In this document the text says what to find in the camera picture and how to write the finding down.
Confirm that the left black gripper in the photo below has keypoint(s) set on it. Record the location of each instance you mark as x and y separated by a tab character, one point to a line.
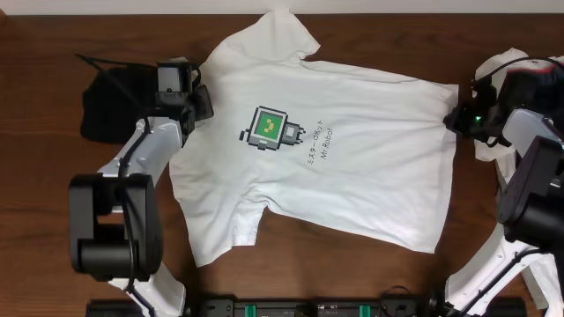
201	104

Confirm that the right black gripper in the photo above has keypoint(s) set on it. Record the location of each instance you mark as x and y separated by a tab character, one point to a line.
456	121

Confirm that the white robot print t-shirt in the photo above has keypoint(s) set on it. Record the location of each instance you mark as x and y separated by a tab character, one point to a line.
354	149

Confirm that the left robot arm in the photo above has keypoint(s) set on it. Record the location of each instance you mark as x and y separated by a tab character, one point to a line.
115	231

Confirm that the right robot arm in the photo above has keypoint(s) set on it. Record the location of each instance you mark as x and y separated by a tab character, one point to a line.
526	112

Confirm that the plain white t-shirt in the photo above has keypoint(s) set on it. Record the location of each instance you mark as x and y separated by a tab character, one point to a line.
541	276

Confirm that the dark navy garment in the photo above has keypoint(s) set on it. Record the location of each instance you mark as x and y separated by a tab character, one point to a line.
538	90

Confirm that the folded black cloth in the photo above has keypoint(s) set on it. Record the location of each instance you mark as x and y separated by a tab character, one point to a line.
109	116

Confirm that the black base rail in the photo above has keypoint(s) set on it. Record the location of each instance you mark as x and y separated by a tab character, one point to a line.
400	306

